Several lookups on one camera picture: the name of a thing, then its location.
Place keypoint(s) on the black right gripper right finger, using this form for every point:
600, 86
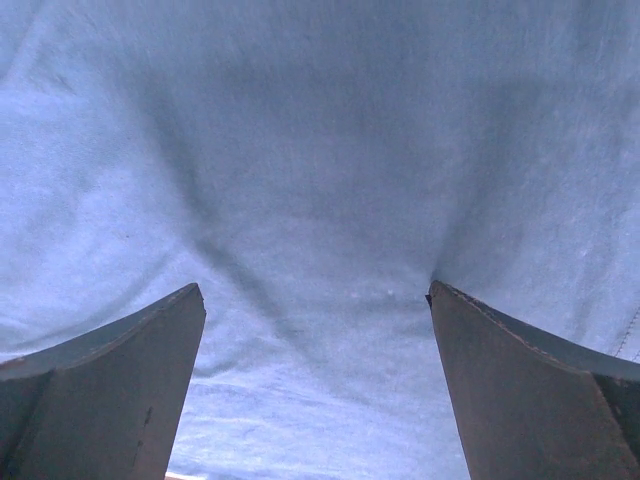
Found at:
529, 404

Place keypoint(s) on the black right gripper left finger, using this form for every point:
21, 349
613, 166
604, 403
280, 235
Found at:
106, 404

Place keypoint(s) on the dark blue t shirt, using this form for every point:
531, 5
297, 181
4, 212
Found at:
313, 166

